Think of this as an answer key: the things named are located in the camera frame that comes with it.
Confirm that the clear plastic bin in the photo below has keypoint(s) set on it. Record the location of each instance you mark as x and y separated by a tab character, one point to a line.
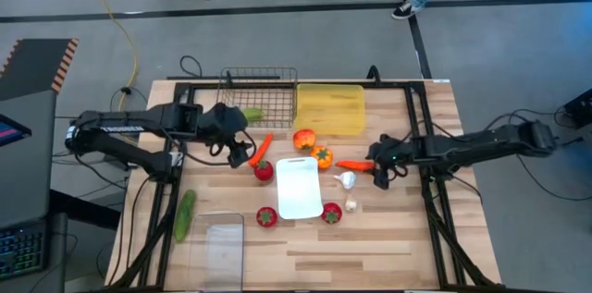
216	256

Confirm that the grey desk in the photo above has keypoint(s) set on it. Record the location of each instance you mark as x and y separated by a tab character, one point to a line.
32	177

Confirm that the red tomato with green stem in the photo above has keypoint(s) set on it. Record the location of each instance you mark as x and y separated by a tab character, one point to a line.
331	213
263	171
267	217

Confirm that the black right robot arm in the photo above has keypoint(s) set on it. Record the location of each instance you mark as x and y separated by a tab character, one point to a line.
485	142

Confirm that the large black orange-striped mat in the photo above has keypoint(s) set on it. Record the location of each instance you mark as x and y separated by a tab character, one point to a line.
32	66

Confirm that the large white garlic bulb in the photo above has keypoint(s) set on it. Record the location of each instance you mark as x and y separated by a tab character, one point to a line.
347	179

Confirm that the light green cucumber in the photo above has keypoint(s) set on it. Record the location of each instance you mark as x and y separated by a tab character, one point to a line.
255	115

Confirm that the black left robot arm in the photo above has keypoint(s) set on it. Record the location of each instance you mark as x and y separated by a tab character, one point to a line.
120	122

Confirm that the dark computer screen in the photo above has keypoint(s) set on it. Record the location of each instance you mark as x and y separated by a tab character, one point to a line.
11	131

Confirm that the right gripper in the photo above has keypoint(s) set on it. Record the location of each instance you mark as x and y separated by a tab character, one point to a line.
398	152

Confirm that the small white garlic bulb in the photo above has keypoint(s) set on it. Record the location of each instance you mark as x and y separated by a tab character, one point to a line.
351	203

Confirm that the dark green cucumber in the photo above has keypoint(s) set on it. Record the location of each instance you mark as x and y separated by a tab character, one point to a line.
185	214

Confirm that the backlit black keyboard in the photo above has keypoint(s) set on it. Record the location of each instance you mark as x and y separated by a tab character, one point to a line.
20	249

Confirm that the red yellow apple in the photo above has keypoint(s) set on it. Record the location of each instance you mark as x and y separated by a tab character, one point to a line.
304	139

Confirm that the black metal table frame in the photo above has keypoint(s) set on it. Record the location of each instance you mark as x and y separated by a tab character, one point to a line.
393	84

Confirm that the orange bell pepper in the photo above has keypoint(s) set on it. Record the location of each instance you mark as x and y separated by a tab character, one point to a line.
321	157

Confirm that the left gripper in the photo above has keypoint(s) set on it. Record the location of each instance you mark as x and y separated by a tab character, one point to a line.
222	122

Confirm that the orange toy carrot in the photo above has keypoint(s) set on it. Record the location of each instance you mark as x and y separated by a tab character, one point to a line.
353	165
261	150

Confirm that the black equipment box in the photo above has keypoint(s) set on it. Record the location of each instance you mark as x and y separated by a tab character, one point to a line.
580	108

